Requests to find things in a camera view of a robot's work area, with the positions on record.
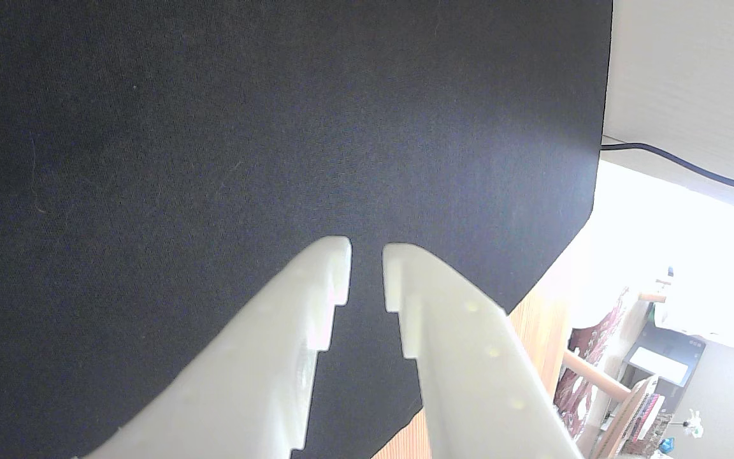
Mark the red patterned cloth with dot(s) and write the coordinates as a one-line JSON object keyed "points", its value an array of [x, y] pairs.
{"points": [[587, 344]]}

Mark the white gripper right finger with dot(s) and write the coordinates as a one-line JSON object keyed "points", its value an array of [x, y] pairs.
{"points": [[469, 370]]}

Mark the black box device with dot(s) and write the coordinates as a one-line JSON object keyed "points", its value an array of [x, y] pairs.
{"points": [[666, 357]]}

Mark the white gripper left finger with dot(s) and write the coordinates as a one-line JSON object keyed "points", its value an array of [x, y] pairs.
{"points": [[259, 357]]}

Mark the wooden rod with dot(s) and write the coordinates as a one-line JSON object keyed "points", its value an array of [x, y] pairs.
{"points": [[596, 375]]}

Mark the black mouse mat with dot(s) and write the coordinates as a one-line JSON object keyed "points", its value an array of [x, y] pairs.
{"points": [[214, 127]]}

